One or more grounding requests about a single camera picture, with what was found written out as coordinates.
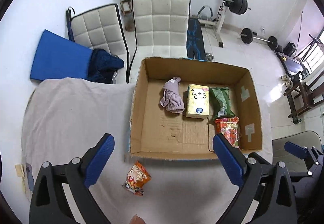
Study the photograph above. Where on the left white padded chair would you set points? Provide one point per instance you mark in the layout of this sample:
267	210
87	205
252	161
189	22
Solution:
101	28

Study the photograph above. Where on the white padded chair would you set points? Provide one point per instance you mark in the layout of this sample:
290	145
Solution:
160	28
101	28

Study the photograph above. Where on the person's left hand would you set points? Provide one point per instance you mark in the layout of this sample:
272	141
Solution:
137	220

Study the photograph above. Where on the cardboard box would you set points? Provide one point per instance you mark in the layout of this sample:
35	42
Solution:
159	134

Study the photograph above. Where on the green snack bag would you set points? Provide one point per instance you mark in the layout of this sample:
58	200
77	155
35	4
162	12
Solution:
219	97

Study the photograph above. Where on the right white padded chair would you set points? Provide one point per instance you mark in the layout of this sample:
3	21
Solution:
160	28

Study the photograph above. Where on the dark wooden chair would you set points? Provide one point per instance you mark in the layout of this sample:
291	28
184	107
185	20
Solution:
307	94

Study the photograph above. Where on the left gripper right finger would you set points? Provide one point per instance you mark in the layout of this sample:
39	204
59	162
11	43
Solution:
257	181

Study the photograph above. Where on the grey table cloth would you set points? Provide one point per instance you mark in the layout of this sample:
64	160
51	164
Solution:
74	143

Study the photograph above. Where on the yellow tissue pack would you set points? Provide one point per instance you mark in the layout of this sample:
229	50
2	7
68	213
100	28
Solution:
197	102

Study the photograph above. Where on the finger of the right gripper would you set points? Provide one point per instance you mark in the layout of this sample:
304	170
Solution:
296	150

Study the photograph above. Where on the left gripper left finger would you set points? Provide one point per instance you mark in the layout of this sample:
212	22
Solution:
49	203

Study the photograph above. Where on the grey chair at right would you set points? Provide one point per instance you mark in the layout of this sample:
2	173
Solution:
307	139

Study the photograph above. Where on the floor barbell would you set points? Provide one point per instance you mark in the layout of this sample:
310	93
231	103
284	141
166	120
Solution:
248	36

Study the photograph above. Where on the dark blue fabric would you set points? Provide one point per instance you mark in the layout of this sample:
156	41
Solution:
103	66

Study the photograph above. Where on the orange snack packet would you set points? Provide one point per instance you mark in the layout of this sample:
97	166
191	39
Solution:
136	178

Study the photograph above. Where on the red snack bag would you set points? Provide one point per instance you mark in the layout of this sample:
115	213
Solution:
229	128

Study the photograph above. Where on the black blue exercise mat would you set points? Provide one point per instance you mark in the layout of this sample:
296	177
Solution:
195	43

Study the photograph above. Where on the white weight rack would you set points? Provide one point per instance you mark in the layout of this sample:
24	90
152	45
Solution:
217	22

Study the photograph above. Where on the blue foam mat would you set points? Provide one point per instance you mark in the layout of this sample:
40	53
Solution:
57	57

